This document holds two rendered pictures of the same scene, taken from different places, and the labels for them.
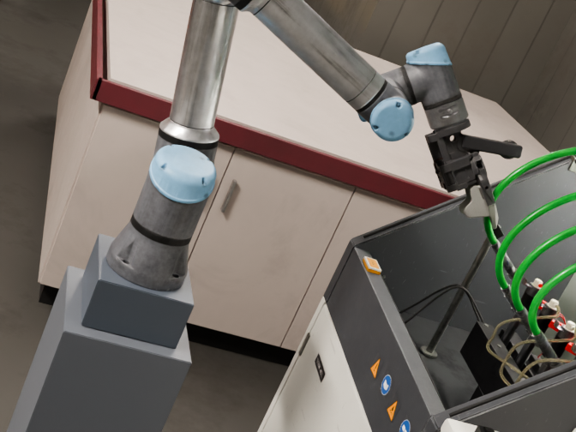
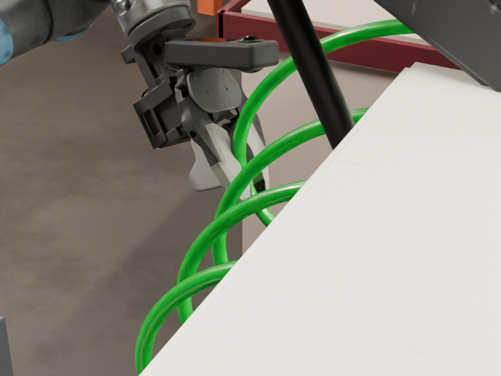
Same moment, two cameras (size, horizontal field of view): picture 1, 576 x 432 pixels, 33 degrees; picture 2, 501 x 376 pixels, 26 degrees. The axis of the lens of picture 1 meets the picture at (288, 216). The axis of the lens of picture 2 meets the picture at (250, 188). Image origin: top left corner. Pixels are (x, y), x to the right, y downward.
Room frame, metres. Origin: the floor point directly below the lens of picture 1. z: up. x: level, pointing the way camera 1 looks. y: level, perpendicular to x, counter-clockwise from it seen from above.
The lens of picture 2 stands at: (1.13, -1.01, 1.78)
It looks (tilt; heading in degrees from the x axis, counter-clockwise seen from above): 31 degrees down; 44
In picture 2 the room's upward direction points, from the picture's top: straight up
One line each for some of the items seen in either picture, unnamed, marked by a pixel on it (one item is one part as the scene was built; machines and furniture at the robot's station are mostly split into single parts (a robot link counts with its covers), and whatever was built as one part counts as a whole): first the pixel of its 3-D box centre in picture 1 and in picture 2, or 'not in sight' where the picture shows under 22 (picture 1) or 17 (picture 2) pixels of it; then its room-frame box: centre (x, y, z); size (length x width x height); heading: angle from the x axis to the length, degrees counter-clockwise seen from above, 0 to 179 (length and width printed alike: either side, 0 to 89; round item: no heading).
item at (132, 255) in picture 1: (154, 245); not in sight; (1.63, 0.20, 0.95); 0.15 x 0.15 x 0.10
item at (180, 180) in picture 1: (177, 189); not in sight; (1.64, 0.20, 1.07); 0.13 x 0.12 x 0.14; 10
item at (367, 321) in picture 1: (380, 353); not in sight; (1.77, -0.28, 0.87); 0.62 x 0.04 x 0.16; 18
